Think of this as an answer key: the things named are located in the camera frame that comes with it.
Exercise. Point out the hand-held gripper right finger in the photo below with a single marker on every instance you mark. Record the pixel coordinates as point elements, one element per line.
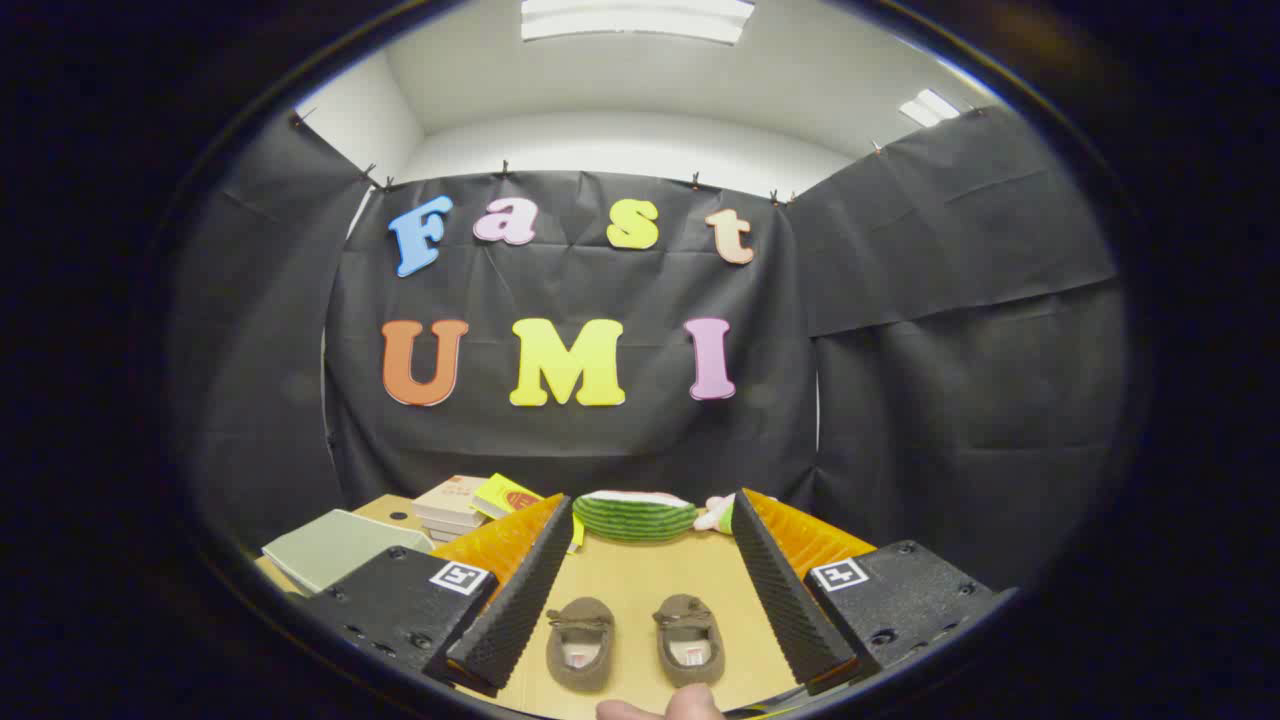
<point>785,600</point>

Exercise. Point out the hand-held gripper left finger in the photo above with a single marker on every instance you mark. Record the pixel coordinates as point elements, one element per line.
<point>520,610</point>

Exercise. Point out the brown fleece shoe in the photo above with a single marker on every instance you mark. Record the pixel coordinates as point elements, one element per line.
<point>580,618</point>
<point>688,612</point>

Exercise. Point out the grey-green storage box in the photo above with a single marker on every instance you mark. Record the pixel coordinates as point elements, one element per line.
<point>335,550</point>

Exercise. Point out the blue-edged book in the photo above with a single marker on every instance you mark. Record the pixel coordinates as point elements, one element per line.
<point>445,535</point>

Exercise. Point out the pink and green plush toy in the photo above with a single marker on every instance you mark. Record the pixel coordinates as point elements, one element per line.
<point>718,515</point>

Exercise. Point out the white thin book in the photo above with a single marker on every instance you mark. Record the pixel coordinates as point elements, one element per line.
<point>450,526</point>

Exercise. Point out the yellow book with red circle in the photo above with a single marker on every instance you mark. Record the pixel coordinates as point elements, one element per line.
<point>505,495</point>

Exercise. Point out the beige paperback book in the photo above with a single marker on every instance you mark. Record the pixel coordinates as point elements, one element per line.
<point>450,497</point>

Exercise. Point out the watermelon slice plush toy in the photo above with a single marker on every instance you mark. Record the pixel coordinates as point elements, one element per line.
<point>635,520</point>

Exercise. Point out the small ceiling light panel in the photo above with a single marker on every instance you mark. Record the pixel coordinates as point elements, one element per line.
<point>930,107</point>

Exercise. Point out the long ceiling light panel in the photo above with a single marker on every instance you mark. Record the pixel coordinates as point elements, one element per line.
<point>635,18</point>

